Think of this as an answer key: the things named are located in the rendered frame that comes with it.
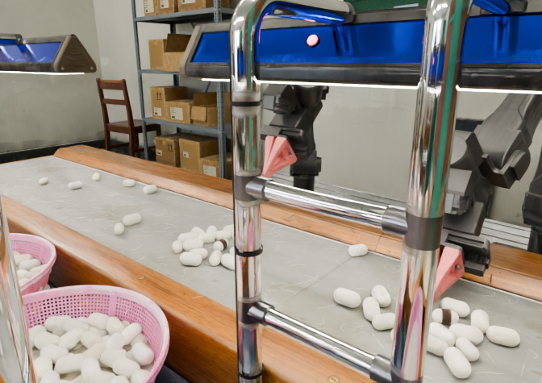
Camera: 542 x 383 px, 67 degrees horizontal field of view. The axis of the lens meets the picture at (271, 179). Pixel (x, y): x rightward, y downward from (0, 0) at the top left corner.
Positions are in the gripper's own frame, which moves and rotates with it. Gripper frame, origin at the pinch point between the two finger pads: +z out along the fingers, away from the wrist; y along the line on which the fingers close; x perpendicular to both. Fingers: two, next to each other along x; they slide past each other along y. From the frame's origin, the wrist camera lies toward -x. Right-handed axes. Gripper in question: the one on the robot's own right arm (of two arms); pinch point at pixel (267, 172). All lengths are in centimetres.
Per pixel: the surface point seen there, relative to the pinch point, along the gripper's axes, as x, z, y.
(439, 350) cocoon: -3.9, 19.9, 39.0
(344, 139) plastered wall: 154, -129, -88
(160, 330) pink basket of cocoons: -15.8, 33.0, 12.4
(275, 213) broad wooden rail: 10.2, 3.3, -1.1
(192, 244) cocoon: -3.5, 19.3, -3.1
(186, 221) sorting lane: 3.5, 13.5, -15.2
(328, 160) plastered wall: 168, -118, -101
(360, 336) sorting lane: -4.2, 22.1, 30.3
